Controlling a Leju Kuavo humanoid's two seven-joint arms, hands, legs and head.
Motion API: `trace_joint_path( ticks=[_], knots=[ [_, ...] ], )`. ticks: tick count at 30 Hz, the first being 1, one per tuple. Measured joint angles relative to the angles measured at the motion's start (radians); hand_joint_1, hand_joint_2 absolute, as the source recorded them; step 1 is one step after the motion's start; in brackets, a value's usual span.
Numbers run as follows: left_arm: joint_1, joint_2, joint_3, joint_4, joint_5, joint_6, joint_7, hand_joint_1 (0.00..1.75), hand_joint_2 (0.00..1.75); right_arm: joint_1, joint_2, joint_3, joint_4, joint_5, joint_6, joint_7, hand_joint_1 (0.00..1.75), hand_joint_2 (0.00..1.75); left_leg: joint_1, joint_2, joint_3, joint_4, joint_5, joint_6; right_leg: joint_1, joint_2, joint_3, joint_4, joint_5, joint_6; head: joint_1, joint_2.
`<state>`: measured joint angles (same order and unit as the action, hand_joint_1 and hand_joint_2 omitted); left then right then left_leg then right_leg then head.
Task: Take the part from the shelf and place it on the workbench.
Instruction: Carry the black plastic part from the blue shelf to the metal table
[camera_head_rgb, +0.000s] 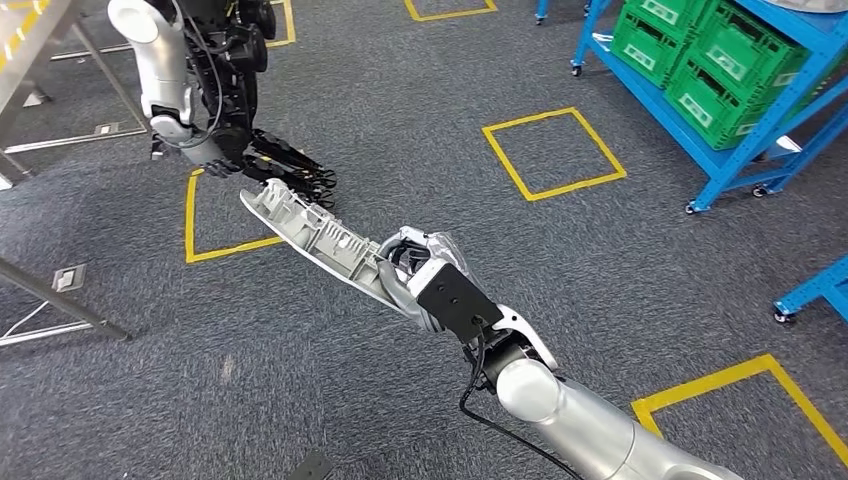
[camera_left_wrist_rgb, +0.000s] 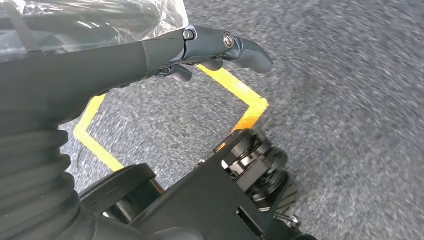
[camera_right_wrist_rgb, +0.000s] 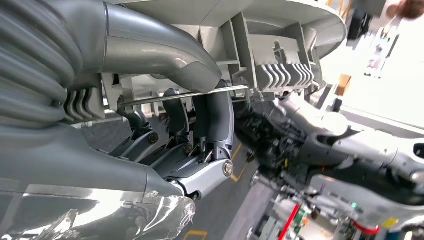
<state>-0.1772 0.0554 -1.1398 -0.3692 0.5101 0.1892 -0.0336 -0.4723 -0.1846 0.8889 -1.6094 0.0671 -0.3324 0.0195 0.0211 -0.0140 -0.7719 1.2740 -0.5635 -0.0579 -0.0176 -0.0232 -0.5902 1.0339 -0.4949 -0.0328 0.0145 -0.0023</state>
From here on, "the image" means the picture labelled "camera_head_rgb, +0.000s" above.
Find bystander humanoid robot hand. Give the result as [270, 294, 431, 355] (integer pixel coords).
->
[198, 155, 246, 180]

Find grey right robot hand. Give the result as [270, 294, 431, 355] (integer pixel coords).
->
[376, 226, 475, 334]

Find silver plastic wheel hubcap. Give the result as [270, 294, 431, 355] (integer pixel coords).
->
[239, 177, 425, 318]

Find yellow tape on workbench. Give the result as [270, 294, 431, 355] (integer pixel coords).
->
[0, 0, 51, 71]

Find yellow floor tape square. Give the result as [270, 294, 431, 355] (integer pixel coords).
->
[184, 168, 286, 265]
[631, 354, 848, 468]
[482, 107, 628, 203]

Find bystander humanoid robot legs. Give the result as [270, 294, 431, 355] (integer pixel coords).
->
[148, 0, 339, 212]

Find dark grey pole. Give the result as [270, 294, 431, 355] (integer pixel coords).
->
[0, 256, 132, 344]

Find green plastic crate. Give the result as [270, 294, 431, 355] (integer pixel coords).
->
[625, 0, 707, 41]
[609, 9, 690, 89]
[664, 58, 773, 152]
[688, 3, 811, 104]

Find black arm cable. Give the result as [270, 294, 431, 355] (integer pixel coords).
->
[458, 321, 588, 480]

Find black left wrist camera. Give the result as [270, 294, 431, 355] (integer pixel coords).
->
[284, 451, 337, 480]

